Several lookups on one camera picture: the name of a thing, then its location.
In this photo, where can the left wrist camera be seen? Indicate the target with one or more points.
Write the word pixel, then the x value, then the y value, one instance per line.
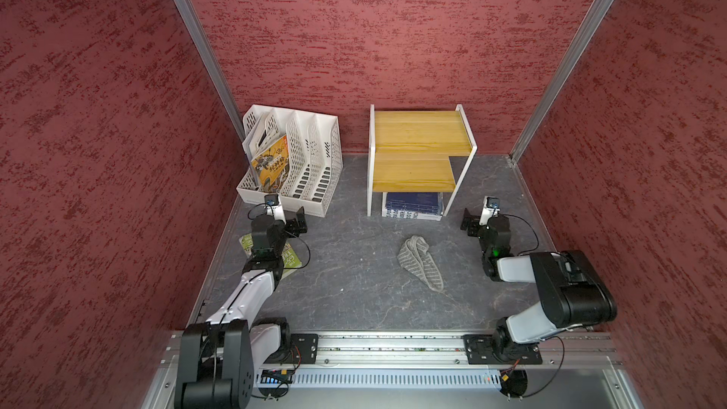
pixel 274 207

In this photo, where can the dark blue book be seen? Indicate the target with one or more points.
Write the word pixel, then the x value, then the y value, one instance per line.
pixel 421 202

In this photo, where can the aluminium corner post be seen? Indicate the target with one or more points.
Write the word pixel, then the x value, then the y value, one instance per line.
pixel 584 34
pixel 198 36

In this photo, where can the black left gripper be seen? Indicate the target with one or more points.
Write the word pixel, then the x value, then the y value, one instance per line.
pixel 293 230

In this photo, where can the grey patterned cloth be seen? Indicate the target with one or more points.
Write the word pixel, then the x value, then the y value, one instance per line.
pixel 415 257

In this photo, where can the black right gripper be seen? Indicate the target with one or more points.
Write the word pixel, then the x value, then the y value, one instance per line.
pixel 473 223

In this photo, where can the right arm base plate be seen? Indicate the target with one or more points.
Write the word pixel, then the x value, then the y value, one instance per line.
pixel 494 349

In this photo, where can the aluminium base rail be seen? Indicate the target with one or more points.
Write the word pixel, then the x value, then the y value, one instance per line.
pixel 445 350

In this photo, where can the left aluminium corner post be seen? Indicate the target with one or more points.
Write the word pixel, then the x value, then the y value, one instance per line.
pixel 198 36

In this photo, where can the wooden white-framed bookshelf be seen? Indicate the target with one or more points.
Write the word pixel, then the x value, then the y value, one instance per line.
pixel 418 151

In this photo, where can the white book with black lettering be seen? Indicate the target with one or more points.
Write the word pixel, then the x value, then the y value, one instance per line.
pixel 409 215

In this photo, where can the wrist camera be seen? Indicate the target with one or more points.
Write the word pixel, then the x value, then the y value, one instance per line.
pixel 491 208
pixel 274 207

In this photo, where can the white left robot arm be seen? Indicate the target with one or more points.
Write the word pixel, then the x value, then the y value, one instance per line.
pixel 221 358

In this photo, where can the green treehouse book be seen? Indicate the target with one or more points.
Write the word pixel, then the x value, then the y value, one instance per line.
pixel 290 258

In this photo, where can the right aluminium corner post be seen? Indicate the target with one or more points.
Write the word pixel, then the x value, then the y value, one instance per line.
pixel 584 34

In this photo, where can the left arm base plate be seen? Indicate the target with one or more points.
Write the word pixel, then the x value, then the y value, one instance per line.
pixel 298 349

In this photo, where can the white file organizer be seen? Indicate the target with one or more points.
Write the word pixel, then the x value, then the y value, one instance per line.
pixel 315 152

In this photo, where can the yellow magazine in organizer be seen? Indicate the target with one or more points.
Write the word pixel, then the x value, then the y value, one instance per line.
pixel 272 166

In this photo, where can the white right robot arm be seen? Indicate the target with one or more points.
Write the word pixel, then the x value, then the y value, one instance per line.
pixel 571 294

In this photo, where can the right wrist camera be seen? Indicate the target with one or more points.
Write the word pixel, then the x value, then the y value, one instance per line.
pixel 491 208

